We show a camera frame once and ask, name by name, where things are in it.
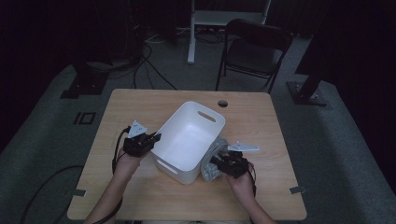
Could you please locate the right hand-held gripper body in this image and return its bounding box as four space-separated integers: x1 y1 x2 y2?
218 141 261 180

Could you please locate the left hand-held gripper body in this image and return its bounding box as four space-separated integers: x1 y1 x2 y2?
122 119 157 159

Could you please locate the grey fluffy towel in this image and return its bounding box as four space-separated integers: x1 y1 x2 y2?
200 135 232 183

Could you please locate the white plastic bin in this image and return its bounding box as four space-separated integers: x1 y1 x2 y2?
150 101 226 186

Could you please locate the person's left hand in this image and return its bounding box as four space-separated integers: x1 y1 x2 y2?
114 148 148 179

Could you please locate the person's right hand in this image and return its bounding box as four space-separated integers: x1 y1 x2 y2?
225 172 256 203

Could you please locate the black stand with flat base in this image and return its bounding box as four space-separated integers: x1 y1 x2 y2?
60 60 110 100

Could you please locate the black folding chair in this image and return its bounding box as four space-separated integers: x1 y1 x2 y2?
215 18 293 95

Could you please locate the white metal stand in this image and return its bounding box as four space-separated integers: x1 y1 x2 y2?
187 0 273 65

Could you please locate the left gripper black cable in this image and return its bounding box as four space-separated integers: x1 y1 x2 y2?
92 125 133 224

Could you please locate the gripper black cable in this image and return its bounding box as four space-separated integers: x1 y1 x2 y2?
92 125 133 224
247 161 258 198

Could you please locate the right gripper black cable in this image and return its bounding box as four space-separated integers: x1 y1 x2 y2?
247 161 258 198

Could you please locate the bundle of black floor cables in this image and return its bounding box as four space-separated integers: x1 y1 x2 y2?
130 42 178 91

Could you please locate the black slanted post with base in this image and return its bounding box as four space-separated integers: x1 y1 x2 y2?
286 31 331 107

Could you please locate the long black floor cable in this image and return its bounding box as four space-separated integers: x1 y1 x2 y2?
20 164 85 224

